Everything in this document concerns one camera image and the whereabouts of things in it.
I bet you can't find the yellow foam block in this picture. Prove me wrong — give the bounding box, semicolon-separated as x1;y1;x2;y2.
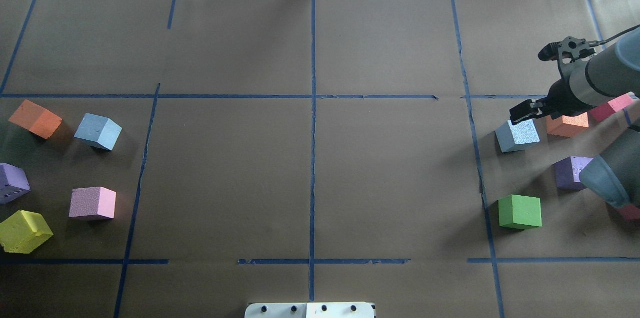
0;210;54;254

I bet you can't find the purple foam block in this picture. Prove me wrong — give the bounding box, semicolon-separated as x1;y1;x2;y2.
552;156;593;191
0;163;31;204

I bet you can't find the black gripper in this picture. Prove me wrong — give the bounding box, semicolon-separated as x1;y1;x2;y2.
509;90;566;125

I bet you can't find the orange foam block left side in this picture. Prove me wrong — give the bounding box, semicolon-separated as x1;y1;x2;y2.
9;99;63;140

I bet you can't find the purple foam block right side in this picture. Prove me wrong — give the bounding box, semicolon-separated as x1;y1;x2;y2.
552;156;593;191

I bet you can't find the white camera stand post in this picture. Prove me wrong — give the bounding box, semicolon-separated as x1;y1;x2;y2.
244;302;377;318

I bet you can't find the pink foam block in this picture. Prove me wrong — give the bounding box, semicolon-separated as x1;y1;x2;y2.
68;187;117;221

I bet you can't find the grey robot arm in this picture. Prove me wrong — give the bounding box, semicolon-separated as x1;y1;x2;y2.
509;26;640;209

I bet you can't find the green foam block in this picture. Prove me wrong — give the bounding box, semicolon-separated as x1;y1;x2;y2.
497;194;543;230

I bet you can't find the orange foam block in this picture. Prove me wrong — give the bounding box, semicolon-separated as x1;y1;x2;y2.
545;112;589;138
9;99;63;140

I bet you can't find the orange foam block right side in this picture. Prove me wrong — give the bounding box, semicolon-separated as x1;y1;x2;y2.
545;112;589;138

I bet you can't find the crimson foam block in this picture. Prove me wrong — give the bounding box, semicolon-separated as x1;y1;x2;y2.
616;204;640;222

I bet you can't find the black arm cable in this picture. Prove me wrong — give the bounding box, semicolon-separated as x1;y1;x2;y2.
595;26;638;49

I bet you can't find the light blue foam block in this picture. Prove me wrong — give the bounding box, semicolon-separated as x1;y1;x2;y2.
494;119;540;153

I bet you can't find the purple foam block left side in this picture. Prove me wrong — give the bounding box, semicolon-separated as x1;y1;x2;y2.
0;163;31;204

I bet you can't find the dark red foam block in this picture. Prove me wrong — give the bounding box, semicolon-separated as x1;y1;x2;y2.
589;93;633;122

